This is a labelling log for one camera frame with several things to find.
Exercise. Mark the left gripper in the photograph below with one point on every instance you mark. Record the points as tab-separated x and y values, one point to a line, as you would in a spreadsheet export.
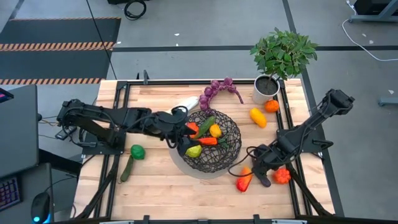
168	123

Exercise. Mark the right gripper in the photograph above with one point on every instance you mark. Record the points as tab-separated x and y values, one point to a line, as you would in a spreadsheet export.
265	158

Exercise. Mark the dark purple eggplant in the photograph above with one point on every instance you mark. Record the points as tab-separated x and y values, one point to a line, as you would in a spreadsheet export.
265	183

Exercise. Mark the orange mini pumpkin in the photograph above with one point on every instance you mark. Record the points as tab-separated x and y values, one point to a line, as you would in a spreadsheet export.
281	176

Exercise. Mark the orange carrot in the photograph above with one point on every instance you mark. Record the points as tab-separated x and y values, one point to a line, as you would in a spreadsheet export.
207	141

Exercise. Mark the green cucumber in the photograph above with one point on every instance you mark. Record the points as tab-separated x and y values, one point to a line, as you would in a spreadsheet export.
205	126

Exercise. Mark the yellow lemon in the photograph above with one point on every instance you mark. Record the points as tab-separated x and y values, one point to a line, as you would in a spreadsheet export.
215	130

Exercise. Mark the round green fruit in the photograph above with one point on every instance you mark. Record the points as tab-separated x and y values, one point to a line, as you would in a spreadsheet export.
137	152

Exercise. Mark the yellow mango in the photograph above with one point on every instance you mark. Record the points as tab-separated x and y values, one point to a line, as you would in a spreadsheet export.
258	117

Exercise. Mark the purple grape bunch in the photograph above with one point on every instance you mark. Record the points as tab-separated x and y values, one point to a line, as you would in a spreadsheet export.
214	84

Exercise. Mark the dark green zucchini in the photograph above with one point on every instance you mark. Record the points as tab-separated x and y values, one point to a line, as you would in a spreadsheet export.
127	169

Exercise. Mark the round orange fruit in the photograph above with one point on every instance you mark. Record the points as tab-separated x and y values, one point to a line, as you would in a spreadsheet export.
272	105

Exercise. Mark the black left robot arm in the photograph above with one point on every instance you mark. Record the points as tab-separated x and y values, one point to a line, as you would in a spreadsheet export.
124	116

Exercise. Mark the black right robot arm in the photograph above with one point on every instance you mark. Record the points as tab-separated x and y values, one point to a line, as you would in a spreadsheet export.
311	124

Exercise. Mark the grey round placemat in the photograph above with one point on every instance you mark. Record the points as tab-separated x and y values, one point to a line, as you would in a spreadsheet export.
186	169

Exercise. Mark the white plant pot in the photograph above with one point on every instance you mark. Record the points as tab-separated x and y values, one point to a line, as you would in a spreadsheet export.
256	96

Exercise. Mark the green leafy plant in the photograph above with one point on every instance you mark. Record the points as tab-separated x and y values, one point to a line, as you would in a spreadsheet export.
283	53

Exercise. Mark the grey desk foot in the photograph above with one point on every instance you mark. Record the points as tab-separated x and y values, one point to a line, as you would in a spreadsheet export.
388	101

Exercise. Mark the black hazard striped floor mat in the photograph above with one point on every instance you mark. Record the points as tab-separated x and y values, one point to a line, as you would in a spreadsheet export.
59	62

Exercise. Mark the black computer mouse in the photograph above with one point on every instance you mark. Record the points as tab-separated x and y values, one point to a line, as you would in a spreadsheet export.
40	205

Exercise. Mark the grey desk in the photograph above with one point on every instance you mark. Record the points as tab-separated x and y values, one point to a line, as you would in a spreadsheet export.
18	130

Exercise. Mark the backlit keyboard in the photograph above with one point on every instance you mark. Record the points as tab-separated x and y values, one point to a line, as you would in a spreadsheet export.
9	194

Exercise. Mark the pink screen device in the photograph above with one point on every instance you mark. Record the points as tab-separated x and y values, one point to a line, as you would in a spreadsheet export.
4	95

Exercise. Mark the black aluminium table frame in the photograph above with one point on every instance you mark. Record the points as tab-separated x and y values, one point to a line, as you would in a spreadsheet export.
174	82

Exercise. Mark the grey desk frame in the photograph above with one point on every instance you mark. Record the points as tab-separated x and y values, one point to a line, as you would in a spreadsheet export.
382	14

